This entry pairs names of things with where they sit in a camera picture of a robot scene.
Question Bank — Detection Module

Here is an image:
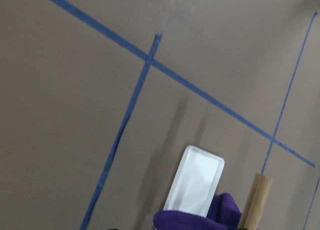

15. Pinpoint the left wooden rack rod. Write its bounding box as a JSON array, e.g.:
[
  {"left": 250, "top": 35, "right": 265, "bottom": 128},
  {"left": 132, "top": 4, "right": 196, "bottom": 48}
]
[{"left": 237, "top": 173, "right": 273, "bottom": 230}]

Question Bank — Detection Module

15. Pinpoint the purple towel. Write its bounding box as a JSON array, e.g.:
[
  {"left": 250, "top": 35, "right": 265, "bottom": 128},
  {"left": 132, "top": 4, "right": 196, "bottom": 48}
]
[{"left": 153, "top": 193, "right": 242, "bottom": 230}]

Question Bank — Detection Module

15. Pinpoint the white towel rack base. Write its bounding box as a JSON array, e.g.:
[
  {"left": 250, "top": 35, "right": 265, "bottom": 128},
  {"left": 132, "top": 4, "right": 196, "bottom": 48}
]
[{"left": 163, "top": 145, "right": 225, "bottom": 217}]

